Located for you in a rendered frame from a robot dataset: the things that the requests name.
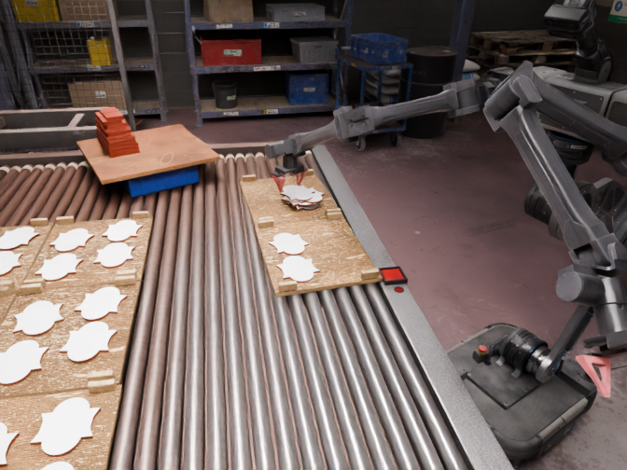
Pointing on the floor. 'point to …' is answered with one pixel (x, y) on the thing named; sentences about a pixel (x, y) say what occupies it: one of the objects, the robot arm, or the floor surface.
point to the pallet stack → (493, 51)
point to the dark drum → (426, 87)
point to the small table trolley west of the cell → (377, 94)
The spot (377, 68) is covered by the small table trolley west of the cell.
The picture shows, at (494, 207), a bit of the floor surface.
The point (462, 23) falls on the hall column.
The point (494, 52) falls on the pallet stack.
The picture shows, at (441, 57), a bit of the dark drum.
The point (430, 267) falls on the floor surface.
